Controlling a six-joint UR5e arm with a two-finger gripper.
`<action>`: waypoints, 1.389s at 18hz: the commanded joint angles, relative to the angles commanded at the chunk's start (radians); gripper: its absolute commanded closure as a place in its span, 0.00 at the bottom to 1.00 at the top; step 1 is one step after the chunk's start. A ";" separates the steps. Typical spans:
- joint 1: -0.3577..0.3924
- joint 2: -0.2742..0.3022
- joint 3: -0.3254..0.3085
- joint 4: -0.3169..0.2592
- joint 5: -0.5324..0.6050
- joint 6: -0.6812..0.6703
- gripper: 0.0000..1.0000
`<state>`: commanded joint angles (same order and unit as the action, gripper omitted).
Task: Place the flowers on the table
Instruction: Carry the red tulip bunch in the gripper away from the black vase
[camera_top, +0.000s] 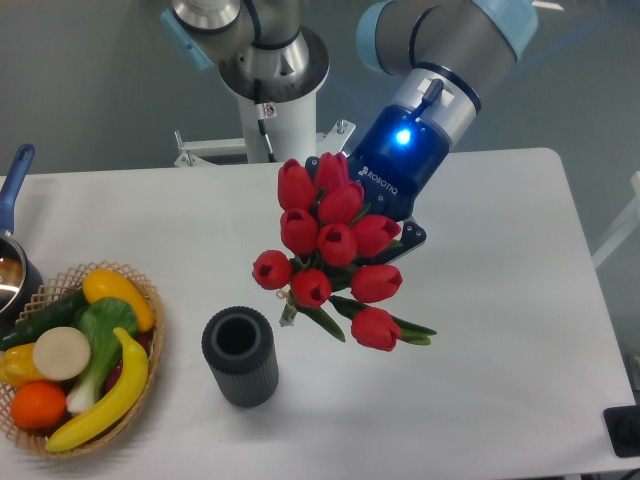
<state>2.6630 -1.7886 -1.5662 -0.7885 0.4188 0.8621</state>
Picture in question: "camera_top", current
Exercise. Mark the red tulip bouquet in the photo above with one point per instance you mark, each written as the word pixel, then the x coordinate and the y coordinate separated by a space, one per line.
pixel 324 227

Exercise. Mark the woven wicker basket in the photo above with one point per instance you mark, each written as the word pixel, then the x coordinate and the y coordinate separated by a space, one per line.
pixel 60 286

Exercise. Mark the dark grey ribbed vase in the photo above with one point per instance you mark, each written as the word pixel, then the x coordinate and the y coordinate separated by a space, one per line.
pixel 239 348

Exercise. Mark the black device at table edge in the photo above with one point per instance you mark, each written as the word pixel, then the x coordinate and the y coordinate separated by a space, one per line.
pixel 623 429

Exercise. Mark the green bok choy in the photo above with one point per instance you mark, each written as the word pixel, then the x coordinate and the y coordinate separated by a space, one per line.
pixel 97 323

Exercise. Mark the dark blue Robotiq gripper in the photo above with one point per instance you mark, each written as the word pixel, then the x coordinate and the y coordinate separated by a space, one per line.
pixel 393 162

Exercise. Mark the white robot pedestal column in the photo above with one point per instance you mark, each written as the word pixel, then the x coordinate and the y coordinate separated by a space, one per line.
pixel 290 127

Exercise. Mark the beige round radish slice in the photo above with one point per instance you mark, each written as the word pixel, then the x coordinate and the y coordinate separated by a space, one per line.
pixel 61 353

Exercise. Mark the yellow banana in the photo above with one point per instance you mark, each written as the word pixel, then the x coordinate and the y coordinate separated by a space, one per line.
pixel 113 406

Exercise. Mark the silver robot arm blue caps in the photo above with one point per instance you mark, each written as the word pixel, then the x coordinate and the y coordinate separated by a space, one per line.
pixel 449 54

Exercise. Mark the blue handled saucepan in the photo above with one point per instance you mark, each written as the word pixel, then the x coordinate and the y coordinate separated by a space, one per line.
pixel 20 279

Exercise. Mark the orange fruit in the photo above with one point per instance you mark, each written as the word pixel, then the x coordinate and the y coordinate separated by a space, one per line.
pixel 38 405

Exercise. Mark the white table frame bracket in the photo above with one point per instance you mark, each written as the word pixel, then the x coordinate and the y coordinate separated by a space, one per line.
pixel 201 153

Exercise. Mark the yellow bell pepper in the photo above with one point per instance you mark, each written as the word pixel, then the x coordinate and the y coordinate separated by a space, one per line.
pixel 18 367

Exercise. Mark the green cucumber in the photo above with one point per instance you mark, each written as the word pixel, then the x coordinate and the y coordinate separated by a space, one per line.
pixel 59 313

